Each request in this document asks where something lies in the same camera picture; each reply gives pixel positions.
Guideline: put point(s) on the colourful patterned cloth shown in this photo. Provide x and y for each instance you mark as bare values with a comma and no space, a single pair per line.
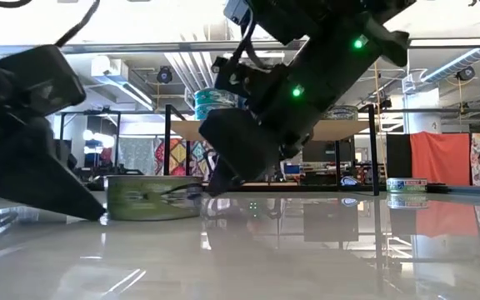
177,158

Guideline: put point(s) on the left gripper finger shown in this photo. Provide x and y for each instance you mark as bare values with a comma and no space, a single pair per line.
44,187

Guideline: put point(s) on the orange curtain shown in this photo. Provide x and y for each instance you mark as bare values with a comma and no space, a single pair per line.
442,160

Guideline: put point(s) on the small blue screen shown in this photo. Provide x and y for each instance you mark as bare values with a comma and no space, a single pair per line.
292,169

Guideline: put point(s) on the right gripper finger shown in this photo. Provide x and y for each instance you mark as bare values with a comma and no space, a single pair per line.
223,179

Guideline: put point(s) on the black partition panel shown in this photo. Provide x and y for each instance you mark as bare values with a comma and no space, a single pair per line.
398,156

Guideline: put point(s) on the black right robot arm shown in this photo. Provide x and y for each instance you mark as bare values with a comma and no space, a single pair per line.
331,54

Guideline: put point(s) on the black ceiling camera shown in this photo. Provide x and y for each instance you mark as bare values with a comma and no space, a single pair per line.
386,104
466,73
164,75

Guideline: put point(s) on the light blue ceiling pipe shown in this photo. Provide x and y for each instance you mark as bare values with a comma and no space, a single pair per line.
456,64

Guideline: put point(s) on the blue white bag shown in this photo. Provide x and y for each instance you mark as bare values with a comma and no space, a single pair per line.
349,181

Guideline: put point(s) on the wooden shelf with black frame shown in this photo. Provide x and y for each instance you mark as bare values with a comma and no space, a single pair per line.
340,130

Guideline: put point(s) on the background black robot arm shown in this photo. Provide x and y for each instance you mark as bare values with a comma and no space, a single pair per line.
115,171

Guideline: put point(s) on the white ceiling light bar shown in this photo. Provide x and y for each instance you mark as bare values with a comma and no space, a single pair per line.
273,54

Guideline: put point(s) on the teal green tuna can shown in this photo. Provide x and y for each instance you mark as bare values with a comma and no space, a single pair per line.
215,96

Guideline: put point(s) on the teal light tuna can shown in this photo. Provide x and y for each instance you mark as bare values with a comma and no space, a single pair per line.
208,110

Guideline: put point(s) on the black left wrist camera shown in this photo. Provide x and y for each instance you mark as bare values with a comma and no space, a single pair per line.
44,79

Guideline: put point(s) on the green red labelled can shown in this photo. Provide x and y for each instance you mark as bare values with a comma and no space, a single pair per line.
406,186

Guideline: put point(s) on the black metal rack frame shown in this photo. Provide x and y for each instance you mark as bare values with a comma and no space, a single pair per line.
98,112

